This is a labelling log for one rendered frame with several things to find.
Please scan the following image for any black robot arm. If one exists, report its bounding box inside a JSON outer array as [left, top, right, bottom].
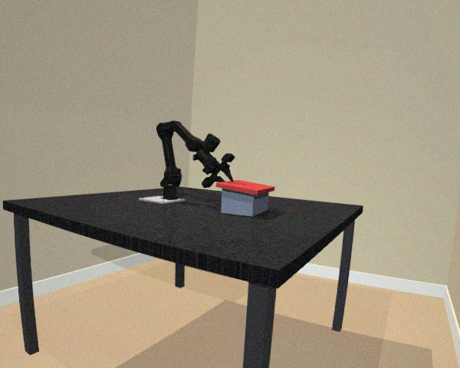
[[156, 120, 220, 200]]

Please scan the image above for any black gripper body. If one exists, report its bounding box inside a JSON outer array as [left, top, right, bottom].
[[202, 153, 235, 188]]

